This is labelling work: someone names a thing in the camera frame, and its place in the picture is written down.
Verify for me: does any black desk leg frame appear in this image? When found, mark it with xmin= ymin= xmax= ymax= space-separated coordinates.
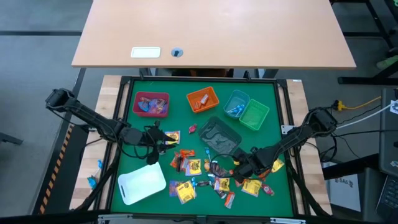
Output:
xmin=329 ymin=0 xmax=398 ymax=86

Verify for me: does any pink plastic bin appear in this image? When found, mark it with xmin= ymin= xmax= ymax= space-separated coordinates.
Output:
xmin=132 ymin=91 xmax=170 ymax=119

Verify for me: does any blue candy packet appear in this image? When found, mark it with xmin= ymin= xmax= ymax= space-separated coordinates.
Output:
xmin=137 ymin=96 xmax=151 ymax=113

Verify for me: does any smoky transparent plastic bin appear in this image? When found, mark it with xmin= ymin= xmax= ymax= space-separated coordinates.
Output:
xmin=197 ymin=116 xmax=243 ymax=157

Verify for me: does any white cable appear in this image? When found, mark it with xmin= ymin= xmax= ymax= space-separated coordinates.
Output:
xmin=335 ymin=103 xmax=393 ymax=130

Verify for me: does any orange plastic basket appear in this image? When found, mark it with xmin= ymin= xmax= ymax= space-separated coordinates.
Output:
xmin=186 ymin=86 xmax=220 ymax=114

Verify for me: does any white label card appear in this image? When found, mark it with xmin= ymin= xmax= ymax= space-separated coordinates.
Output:
xmin=130 ymin=46 xmax=162 ymax=59

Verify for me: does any white labelled box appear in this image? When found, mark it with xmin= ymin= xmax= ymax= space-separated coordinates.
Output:
xmin=323 ymin=161 xmax=363 ymax=213

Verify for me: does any green object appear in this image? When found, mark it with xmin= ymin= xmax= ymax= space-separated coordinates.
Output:
xmin=376 ymin=55 xmax=398 ymax=71

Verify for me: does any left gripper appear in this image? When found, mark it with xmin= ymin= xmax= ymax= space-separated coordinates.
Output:
xmin=119 ymin=119 xmax=176 ymax=154

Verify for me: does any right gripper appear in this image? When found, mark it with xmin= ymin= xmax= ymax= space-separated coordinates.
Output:
xmin=230 ymin=146 xmax=272 ymax=182

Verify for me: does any yellow Sour Patch packet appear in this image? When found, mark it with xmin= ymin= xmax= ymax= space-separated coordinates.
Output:
xmin=241 ymin=178 xmax=263 ymax=198
xmin=271 ymin=158 xmax=285 ymax=174
xmin=218 ymin=177 xmax=231 ymax=192
xmin=164 ymin=130 xmax=182 ymax=146
xmin=185 ymin=158 xmax=203 ymax=177
xmin=175 ymin=180 xmax=197 ymax=205

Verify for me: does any green plastic basket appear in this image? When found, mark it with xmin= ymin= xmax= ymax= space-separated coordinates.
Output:
xmin=238 ymin=98 xmax=271 ymax=131

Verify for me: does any yellow power cable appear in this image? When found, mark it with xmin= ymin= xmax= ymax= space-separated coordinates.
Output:
xmin=334 ymin=95 xmax=382 ymax=112

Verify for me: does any teal plastic basket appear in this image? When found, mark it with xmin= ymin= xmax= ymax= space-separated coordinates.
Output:
xmin=223 ymin=89 xmax=251 ymax=120

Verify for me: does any light wooden desk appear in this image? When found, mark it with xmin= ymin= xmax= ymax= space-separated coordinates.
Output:
xmin=71 ymin=0 xmax=357 ymax=70

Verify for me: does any yellow black hazard strip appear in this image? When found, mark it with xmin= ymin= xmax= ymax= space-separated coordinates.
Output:
xmin=39 ymin=124 xmax=75 ymax=215

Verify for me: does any purple clear candy packet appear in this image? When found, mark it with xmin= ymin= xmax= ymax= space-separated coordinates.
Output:
xmin=157 ymin=98 xmax=169 ymax=114
xmin=148 ymin=98 xmax=160 ymax=114
xmin=169 ymin=180 xmax=184 ymax=198

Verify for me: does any black furniture foot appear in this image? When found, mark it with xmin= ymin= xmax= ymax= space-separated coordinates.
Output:
xmin=0 ymin=132 xmax=24 ymax=146

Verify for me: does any white mounting bracket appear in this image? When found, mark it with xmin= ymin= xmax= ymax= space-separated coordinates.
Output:
xmin=280 ymin=124 xmax=295 ymax=136

